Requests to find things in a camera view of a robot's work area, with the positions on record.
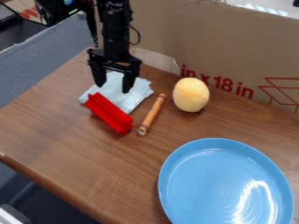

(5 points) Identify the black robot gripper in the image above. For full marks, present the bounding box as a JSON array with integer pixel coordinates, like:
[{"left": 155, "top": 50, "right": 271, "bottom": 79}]
[{"left": 85, "top": 31, "right": 144, "bottom": 95}]

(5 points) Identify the light blue cloth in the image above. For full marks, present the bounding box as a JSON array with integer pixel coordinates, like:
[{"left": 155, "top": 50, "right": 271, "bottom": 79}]
[{"left": 79, "top": 72, "right": 155, "bottom": 114}]

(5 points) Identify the red plastic block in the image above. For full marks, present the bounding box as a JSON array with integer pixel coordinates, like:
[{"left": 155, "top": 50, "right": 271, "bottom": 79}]
[{"left": 84, "top": 93, "right": 133, "bottom": 136}]

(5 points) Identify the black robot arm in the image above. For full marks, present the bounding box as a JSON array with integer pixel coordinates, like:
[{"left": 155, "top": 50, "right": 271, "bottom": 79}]
[{"left": 87, "top": 0, "right": 143, "bottom": 94}]

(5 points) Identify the orange crayon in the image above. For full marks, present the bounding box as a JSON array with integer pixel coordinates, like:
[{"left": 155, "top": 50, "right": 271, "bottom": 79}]
[{"left": 137, "top": 94, "right": 165, "bottom": 136}]

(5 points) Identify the yellow potato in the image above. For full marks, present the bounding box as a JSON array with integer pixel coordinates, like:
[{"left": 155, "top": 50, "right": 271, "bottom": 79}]
[{"left": 172, "top": 78, "right": 211, "bottom": 113}]

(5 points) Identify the grey fabric panel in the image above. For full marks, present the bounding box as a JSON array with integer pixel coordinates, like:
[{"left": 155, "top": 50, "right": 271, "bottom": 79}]
[{"left": 0, "top": 13, "right": 93, "bottom": 109}]

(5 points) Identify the black equipment in background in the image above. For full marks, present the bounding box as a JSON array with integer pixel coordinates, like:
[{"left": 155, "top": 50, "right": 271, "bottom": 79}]
[{"left": 33, "top": 0, "right": 99, "bottom": 44}]

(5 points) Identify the blue round plate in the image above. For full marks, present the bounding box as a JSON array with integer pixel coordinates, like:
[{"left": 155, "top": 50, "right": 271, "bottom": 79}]
[{"left": 157, "top": 138, "right": 295, "bottom": 224}]

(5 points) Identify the brown cardboard box wall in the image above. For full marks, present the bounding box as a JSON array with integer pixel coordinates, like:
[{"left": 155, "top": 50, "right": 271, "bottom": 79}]
[{"left": 129, "top": 0, "right": 299, "bottom": 116}]

